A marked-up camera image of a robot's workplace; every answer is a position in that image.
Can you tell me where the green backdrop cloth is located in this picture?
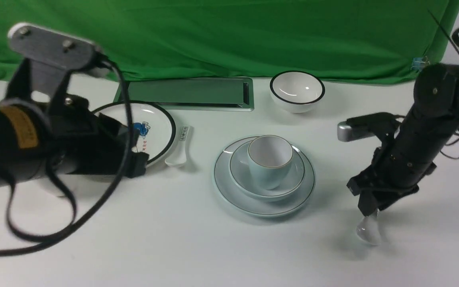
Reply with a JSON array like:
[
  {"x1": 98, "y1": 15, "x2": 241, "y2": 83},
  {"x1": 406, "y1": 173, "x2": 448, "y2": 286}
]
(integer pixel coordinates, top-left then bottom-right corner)
[{"x1": 0, "y1": 0, "x2": 459, "y2": 84}]

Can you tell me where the metal table cable hatch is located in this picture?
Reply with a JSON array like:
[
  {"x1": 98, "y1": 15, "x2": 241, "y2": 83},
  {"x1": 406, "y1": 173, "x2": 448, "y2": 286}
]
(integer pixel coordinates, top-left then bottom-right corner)
[{"x1": 124, "y1": 77, "x2": 254, "y2": 112}]

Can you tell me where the pale blue cup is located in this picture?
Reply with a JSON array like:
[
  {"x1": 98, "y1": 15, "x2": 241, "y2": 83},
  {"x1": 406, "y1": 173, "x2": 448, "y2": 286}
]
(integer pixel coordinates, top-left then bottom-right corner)
[{"x1": 247, "y1": 135, "x2": 294, "y2": 190}]

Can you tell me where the white black-rimmed cup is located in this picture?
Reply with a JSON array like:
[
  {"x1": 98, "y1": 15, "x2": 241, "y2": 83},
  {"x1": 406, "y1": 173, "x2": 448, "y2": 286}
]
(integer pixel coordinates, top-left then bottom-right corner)
[{"x1": 38, "y1": 174, "x2": 114, "y2": 199}]

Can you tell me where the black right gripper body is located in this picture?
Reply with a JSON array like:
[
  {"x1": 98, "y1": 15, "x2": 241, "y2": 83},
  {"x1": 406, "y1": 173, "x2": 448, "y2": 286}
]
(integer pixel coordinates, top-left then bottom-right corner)
[{"x1": 347, "y1": 147, "x2": 437, "y2": 206}]

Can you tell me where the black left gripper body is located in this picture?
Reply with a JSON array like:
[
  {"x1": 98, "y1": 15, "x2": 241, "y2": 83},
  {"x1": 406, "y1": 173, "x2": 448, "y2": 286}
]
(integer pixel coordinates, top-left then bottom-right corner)
[{"x1": 51, "y1": 94, "x2": 149, "y2": 178}]

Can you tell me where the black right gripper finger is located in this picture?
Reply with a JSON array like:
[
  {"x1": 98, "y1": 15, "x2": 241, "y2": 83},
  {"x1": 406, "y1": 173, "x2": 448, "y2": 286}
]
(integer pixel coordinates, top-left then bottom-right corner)
[{"x1": 358, "y1": 191, "x2": 391, "y2": 216}]

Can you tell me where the white black-rimmed illustrated plate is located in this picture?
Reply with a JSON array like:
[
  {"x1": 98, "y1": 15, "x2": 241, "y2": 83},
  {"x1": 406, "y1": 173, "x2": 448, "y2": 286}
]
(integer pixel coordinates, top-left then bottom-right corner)
[{"x1": 84, "y1": 100, "x2": 176, "y2": 174}]

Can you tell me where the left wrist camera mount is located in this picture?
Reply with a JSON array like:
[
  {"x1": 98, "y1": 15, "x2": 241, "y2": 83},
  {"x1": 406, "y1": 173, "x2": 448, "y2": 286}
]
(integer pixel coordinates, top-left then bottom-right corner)
[{"x1": 3, "y1": 22, "x2": 111, "y2": 116}]

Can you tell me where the pale blue shallow bowl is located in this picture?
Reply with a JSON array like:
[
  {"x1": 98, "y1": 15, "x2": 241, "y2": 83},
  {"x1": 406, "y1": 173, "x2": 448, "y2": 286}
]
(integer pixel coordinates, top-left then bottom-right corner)
[{"x1": 229, "y1": 141, "x2": 306, "y2": 202}]

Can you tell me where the blue binder clip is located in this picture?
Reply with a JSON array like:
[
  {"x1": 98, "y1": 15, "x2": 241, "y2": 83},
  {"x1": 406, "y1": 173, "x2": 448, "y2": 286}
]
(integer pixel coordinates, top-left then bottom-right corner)
[{"x1": 410, "y1": 56, "x2": 431, "y2": 72}]

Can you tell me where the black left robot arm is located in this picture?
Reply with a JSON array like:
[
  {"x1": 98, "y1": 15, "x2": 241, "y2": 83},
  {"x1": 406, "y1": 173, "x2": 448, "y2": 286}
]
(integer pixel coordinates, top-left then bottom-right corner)
[{"x1": 0, "y1": 94, "x2": 129, "y2": 187}]

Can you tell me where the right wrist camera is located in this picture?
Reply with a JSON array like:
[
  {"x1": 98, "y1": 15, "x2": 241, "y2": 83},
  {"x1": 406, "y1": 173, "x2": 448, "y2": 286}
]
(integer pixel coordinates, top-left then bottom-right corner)
[{"x1": 337, "y1": 112, "x2": 401, "y2": 142}]

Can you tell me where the white printed ceramic spoon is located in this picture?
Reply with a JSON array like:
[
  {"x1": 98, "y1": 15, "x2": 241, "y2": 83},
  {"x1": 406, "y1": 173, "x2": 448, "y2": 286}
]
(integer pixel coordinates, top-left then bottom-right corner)
[{"x1": 165, "y1": 126, "x2": 192, "y2": 168}]

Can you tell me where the white black-rimmed bowl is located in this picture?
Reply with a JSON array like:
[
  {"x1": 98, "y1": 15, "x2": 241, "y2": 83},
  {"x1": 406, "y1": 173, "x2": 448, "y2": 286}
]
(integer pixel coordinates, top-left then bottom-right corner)
[{"x1": 269, "y1": 71, "x2": 326, "y2": 113}]

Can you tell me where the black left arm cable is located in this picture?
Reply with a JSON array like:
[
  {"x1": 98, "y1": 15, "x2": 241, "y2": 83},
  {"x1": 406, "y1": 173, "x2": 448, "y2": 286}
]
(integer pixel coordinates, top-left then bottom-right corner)
[{"x1": 0, "y1": 60, "x2": 135, "y2": 259}]

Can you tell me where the pale blue ceramic spoon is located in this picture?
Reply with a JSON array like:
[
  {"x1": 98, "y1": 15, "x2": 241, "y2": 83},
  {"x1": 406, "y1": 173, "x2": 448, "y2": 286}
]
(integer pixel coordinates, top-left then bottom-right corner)
[{"x1": 355, "y1": 209, "x2": 381, "y2": 246}]

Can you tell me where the pale blue flat plate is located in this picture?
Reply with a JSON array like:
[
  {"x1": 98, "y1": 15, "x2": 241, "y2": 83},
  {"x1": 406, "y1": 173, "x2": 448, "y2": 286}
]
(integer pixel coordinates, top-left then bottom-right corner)
[{"x1": 213, "y1": 136, "x2": 317, "y2": 218}]

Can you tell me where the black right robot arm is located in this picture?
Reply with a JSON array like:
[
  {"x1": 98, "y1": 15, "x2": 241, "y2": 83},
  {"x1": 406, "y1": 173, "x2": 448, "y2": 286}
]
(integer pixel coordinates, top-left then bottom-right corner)
[{"x1": 337, "y1": 64, "x2": 459, "y2": 216}]

